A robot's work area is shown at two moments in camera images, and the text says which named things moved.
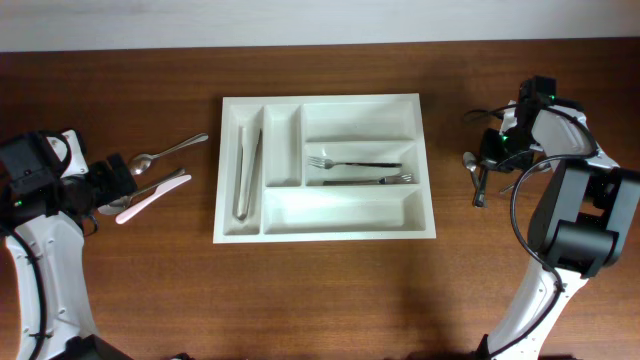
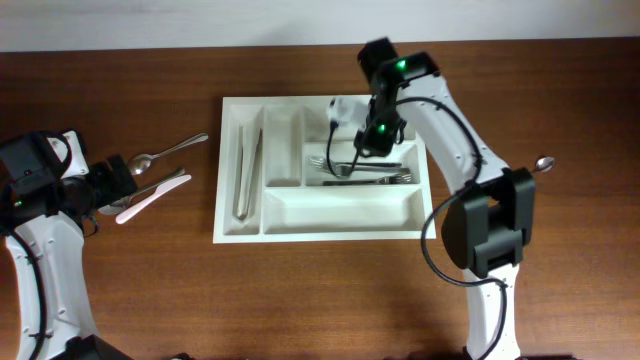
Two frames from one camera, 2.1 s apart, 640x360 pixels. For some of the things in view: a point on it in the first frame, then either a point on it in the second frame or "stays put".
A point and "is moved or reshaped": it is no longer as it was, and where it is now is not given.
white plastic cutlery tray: [340, 167] stays put
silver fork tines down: [385, 180] stays put
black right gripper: [486, 154] to [373, 145]
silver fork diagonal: [328, 163] stays put
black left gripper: [113, 187] stays put
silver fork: [481, 196] is moved or reshaped
